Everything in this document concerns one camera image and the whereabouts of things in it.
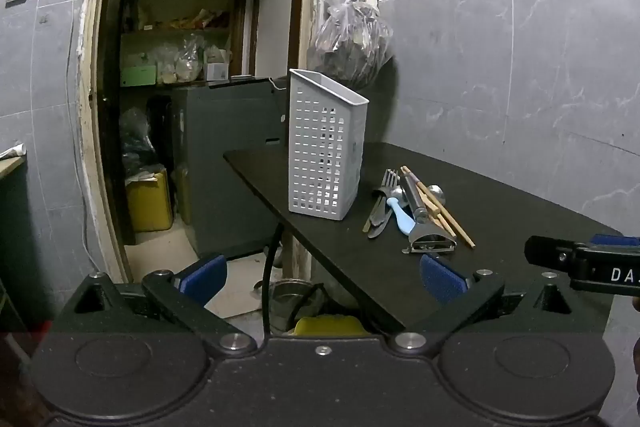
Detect yellow jerrycan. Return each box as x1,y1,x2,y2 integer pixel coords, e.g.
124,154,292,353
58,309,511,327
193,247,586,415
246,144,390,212
125,167,175,233

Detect white cable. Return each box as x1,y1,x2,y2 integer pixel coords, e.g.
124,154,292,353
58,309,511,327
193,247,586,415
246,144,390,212
67,0,101,273

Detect dark handled metal fork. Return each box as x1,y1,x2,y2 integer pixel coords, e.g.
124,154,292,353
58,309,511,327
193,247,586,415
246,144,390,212
367,169,401,233

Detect black handled metal peeler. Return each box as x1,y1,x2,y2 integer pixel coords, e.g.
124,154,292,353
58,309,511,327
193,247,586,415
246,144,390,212
400,173,459,255

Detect black hose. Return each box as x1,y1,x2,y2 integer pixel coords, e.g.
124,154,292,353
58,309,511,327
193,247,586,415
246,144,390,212
261,219,287,339

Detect grey cabinet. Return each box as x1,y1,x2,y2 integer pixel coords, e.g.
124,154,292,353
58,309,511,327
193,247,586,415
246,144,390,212
170,77,291,258

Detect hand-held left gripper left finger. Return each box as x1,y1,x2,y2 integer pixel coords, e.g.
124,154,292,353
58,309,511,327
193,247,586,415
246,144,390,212
74,254,258,355

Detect plain wooden chopstick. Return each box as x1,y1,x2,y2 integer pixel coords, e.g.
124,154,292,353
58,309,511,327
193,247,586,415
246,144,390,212
400,165,476,249
405,166,458,238

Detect clear plastic bag with contents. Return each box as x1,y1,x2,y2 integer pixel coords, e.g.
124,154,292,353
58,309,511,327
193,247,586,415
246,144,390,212
315,0,393,90

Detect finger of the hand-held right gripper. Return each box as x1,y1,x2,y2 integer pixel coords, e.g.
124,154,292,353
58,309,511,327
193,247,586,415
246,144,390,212
524,236,640,294
590,234,640,249

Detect wooden counter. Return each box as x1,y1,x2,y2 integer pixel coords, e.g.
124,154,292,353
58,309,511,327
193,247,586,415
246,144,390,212
0,154,26,180

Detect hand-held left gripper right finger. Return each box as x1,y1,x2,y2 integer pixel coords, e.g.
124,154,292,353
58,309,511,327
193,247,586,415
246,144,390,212
387,254,573,355

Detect green box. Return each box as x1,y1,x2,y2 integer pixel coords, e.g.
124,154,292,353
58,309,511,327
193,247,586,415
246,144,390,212
120,64,158,88

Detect dark plastic bag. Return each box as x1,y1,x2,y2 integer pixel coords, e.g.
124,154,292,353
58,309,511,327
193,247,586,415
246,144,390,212
119,107,158,180

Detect dark table knife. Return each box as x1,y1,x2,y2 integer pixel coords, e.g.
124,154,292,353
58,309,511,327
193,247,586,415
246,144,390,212
368,194,396,239

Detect grey perforated plastic basket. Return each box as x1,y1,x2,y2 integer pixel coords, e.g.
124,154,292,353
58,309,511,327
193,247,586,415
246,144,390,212
287,68,370,222

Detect metal bowl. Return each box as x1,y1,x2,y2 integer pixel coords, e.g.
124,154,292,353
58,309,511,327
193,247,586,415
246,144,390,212
269,279,323,335

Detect yellow container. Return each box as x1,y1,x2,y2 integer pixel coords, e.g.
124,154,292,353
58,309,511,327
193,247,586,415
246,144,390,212
294,313,370,338

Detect blue plastic spoon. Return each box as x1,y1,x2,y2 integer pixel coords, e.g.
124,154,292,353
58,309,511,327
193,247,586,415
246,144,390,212
387,198,417,236

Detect door frame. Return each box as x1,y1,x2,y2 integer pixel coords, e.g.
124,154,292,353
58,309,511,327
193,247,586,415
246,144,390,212
77,0,333,283

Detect clear food bags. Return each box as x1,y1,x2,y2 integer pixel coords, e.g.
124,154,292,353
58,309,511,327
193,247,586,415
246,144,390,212
157,34,231,82

